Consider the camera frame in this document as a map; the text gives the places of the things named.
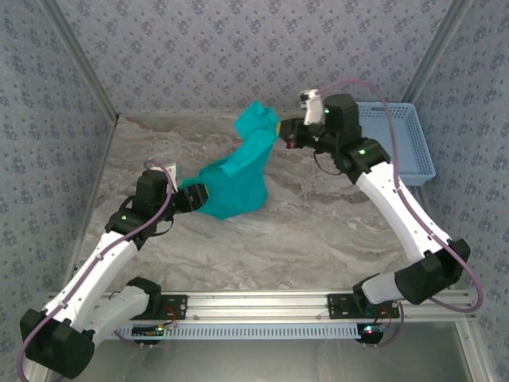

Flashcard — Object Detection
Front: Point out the grey metal sheet panel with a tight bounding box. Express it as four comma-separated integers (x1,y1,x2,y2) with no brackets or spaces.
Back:
43,337,474,382

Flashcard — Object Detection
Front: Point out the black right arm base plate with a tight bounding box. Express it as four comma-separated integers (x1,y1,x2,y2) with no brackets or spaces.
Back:
327,293,401,320

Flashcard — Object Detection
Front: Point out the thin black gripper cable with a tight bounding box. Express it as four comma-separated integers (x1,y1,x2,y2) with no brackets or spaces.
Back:
313,150,344,176
149,206,177,238

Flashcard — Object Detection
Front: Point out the aluminium mounting rail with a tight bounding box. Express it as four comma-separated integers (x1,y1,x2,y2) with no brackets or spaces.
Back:
43,290,476,323

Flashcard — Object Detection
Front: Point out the light blue plastic basket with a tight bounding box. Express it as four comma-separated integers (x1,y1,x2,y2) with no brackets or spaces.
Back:
355,102,437,188

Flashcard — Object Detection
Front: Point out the thin black right gripper cable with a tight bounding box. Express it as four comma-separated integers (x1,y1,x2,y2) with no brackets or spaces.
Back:
313,150,344,176

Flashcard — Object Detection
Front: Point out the white slotted cable duct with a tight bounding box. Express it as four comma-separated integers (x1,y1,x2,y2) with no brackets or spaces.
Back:
95,322,365,341

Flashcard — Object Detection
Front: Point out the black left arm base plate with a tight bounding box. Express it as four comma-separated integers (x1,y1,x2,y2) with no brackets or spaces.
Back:
115,293,188,322

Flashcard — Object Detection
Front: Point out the thin black left gripper cable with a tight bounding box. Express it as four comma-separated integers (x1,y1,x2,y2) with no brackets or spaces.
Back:
149,206,177,238

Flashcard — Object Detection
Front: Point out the teal t-shirt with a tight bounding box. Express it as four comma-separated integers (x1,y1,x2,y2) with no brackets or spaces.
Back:
179,99,282,222

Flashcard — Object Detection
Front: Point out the aluminium frame post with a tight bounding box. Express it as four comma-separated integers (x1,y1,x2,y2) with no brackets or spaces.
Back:
39,0,121,123
400,0,475,104

